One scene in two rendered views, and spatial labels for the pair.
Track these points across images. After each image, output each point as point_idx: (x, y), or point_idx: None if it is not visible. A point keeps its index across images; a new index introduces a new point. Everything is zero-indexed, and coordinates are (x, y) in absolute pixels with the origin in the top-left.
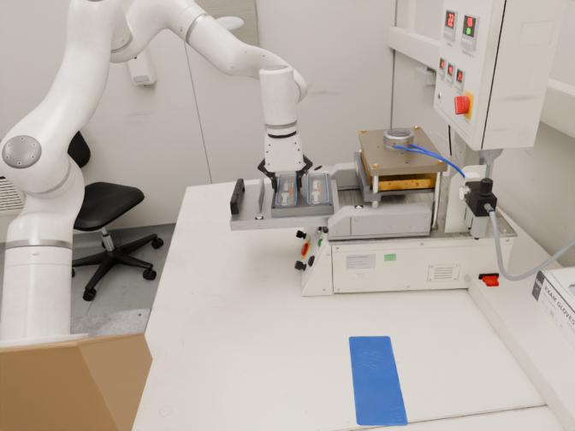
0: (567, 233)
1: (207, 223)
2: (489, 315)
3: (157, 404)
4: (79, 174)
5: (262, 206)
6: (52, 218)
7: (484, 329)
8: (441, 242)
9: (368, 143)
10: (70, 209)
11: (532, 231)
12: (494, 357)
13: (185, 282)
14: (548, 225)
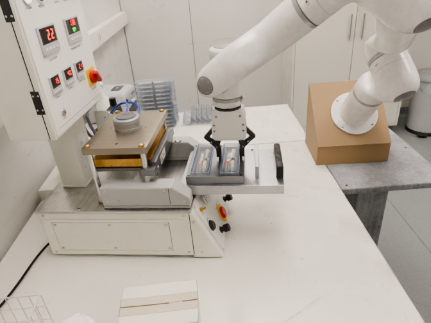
0: (18, 198)
1: (353, 282)
2: None
3: (300, 152)
4: (377, 79)
5: (254, 159)
6: (362, 77)
7: None
8: None
9: (149, 131)
10: (369, 88)
11: (8, 240)
12: None
13: (328, 206)
14: (9, 216)
